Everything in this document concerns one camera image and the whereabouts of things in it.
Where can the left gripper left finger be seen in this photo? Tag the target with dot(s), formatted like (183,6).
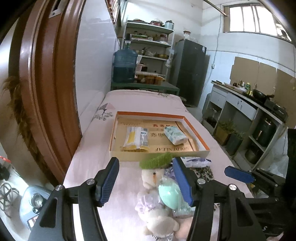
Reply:
(56,221)

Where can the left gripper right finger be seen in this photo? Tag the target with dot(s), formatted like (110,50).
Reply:
(237,221)

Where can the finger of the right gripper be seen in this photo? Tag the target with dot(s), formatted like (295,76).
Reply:
(239,175)

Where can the leopard print cloth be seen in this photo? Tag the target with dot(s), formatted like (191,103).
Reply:
(204,173)

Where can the white blue plastic packet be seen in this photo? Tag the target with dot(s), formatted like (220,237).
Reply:
(196,162)

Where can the white teal tissue pack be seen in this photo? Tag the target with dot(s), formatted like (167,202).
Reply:
(175,135)

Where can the cream teddy bear purple ribbon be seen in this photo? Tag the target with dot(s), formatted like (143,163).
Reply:
(157,217)

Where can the yellow white wipes packet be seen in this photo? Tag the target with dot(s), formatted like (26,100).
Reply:
(136,139)

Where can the grey round stool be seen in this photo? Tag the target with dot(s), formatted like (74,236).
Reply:
(32,202)

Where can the white kitchen counter cabinet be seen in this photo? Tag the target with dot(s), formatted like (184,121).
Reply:
(257,130)

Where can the potted green plant crate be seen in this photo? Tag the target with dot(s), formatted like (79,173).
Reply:
(223,132)

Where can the pink patterned tablecloth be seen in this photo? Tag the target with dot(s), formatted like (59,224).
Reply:
(118,216)

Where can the black wok pan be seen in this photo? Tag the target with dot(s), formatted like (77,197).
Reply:
(261,96)

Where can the orange-rimmed cardboard tray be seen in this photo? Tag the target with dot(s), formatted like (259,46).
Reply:
(158,143)

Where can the dark green low table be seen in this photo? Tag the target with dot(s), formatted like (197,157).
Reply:
(164,87)

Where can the dark grey refrigerator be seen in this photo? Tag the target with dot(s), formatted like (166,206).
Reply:
(187,70)

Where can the window with bars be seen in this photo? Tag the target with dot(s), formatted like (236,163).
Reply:
(253,18)

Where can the green metal shelf rack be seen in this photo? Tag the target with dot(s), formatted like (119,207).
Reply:
(153,43)

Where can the blue water jug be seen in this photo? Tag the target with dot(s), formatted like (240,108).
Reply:
(125,63)

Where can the brown wooden door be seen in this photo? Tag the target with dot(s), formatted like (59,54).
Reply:
(42,83)

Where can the metal wire stand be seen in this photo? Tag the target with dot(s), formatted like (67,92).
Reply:
(9,195)

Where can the brown cardboard wall sheet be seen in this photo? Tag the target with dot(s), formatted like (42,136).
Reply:
(268,80)

